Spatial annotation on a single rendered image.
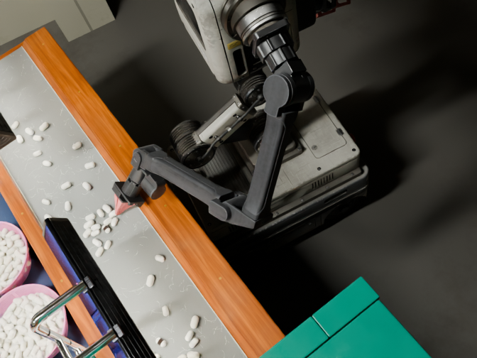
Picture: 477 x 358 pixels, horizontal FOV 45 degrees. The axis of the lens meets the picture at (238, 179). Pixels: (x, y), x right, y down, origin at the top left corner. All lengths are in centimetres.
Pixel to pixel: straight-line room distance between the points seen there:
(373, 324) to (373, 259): 192
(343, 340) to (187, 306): 118
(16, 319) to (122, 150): 64
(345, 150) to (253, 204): 82
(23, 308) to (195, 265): 57
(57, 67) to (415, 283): 169
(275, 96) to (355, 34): 189
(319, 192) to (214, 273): 68
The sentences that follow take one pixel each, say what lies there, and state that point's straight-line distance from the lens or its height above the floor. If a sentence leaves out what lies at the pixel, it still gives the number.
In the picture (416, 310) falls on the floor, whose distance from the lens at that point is 250.
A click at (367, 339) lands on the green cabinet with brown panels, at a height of 179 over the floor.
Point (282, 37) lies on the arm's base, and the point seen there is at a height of 139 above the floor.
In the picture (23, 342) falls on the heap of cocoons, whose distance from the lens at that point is 194.
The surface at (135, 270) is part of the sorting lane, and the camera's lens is 186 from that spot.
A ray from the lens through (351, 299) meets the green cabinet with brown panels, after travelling 63.
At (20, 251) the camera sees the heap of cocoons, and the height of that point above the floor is 74.
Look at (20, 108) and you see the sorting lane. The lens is 235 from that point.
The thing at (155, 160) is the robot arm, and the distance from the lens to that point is 172.
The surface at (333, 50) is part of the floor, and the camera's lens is 311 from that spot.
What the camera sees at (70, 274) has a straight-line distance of 154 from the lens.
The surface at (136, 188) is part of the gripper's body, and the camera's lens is 184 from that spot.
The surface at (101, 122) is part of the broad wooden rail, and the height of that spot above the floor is 76.
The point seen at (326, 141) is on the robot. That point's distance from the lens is 224.
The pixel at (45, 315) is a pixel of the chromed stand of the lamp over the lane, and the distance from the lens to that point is 149.
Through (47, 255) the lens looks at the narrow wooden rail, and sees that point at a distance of 197.
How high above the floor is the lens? 240
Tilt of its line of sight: 61 degrees down
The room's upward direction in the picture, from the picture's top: 19 degrees counter-clockwise
